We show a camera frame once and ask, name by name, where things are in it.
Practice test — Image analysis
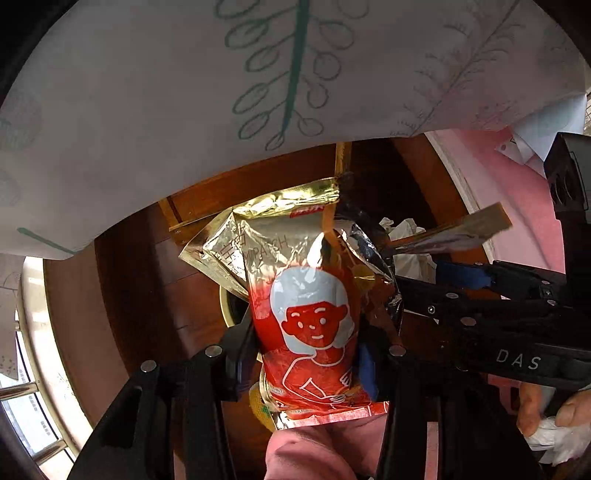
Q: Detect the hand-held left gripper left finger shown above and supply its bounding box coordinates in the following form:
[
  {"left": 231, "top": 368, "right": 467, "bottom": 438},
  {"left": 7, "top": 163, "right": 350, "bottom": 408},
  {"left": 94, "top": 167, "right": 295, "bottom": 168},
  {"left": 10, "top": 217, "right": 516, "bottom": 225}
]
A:
[{"left": 69, "top": 318, "right": 260, "bottom": 480}]

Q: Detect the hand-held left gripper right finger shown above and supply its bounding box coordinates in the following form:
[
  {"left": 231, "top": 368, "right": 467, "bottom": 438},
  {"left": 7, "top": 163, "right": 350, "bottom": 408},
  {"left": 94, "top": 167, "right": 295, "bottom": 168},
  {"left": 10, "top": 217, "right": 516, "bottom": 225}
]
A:
[{"left": 358, "top": 339, "right": 526, "bottom": 480}]

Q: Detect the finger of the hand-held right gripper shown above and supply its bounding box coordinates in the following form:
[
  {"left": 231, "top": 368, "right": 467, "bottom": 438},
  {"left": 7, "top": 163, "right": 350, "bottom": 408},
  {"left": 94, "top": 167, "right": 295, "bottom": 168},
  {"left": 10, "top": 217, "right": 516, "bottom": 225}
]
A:
[
  {"left": 395, "top": 276, "right": 556, "bottom": 327},
  {"left": 435, "top": 259, "right": 568, "bottom": 299}
]

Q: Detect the brown foil wrapper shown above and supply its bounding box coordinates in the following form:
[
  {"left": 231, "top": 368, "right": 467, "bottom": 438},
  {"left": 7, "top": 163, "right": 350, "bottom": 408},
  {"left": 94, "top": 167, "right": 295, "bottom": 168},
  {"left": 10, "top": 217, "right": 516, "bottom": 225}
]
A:
[{"left": 392, "top": 202, "right": 512, "bottom": 254}]

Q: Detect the orange snack packet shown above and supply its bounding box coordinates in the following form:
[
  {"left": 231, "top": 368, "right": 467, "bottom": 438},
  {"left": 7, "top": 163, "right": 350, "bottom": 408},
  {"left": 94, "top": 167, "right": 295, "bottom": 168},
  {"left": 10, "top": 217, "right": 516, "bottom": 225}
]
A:
[{"left": 179, "top": 178, "right": 403, "bottom": 433}]

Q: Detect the person's right hand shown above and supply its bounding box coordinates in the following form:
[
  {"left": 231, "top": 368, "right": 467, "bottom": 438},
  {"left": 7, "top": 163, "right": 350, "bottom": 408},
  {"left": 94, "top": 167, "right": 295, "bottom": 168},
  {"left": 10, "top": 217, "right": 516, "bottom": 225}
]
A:
[{"left": 515, "top": 384, "right": 591, "bottom": 433}]

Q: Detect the white crumpled paper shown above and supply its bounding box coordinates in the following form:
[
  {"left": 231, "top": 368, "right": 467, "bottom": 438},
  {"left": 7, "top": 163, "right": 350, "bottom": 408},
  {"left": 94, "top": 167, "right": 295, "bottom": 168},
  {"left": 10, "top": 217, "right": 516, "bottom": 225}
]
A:
[{"left": 378, "top": 218, "right": 438, "bottom": 283}]

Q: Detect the pink blanket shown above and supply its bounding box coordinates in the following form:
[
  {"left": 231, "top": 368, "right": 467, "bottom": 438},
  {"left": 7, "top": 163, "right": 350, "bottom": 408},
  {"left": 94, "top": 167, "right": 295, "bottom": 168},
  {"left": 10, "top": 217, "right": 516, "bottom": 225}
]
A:
[{"left": 427, "top": 129, "right": 571, "bottom": 280}]

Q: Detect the white crumpled tissue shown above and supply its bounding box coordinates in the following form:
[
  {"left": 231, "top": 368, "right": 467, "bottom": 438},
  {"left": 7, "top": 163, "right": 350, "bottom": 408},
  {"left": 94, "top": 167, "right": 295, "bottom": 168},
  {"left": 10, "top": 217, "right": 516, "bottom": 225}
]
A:
[{"left": 525, "top": 415, "right": 591, "bottom": 468}]

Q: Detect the white paper sheet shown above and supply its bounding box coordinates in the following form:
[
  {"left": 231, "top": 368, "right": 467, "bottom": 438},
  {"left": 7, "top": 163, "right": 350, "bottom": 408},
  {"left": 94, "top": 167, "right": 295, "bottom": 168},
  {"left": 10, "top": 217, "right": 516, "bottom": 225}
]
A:
[{"left": 495, "top": 95, "right": 588, "bottom": 174}]

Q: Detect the metal window grille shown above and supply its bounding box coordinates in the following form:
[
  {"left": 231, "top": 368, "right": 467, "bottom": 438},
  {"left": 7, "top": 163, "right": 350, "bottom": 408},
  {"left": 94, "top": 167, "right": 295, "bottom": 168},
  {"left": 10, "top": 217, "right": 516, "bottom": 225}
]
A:
[{"left": 0, "top": 323, "right": 93, "bottom": 480}]

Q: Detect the leaf print tablecloth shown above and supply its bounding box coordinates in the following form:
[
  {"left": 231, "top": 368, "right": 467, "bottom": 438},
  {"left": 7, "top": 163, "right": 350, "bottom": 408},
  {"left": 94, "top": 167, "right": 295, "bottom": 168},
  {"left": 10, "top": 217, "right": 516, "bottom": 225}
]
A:
[{"left": 0, "top": 0, "right": 591, "bottom": 384}]

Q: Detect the wooden table frame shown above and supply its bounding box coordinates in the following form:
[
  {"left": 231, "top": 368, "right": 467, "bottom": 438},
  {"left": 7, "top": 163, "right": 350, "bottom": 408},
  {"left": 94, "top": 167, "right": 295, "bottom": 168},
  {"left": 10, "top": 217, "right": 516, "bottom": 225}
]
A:
[{"left": 159, "top": 141, "right": 354, "bottom": 234}]

